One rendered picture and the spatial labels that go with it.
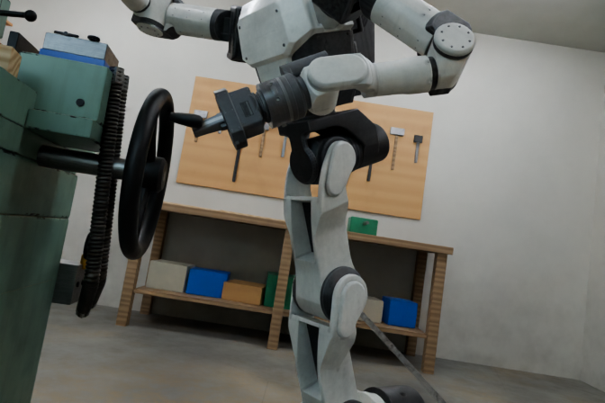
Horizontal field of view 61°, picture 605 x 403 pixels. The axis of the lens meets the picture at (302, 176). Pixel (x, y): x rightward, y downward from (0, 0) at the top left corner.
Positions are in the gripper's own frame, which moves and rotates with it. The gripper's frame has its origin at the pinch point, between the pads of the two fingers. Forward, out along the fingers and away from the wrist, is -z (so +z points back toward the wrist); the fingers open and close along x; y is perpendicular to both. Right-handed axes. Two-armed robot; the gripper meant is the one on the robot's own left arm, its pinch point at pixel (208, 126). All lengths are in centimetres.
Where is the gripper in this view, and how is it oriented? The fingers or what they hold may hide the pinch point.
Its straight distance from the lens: 96.1
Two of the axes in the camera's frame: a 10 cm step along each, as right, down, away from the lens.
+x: -3.9, -8.5, 3.5
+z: 9.2, -3.5, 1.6
